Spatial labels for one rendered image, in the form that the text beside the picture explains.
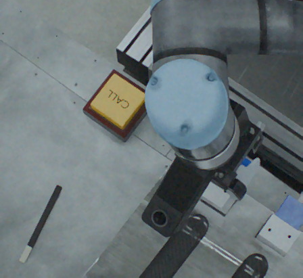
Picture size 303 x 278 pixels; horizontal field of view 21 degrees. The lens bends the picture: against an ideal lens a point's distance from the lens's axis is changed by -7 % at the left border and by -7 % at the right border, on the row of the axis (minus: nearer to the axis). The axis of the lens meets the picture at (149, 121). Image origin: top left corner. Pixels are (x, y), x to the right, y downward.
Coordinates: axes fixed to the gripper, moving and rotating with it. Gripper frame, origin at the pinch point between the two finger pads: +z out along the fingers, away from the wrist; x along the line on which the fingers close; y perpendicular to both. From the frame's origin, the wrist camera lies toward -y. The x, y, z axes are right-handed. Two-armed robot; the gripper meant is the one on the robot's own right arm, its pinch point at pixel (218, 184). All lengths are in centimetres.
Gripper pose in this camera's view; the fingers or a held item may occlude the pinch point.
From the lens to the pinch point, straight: 111.4
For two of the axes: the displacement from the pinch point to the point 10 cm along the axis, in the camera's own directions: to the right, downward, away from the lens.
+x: -7.9, -5.2, 3.2
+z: 2.1, 2.6, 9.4
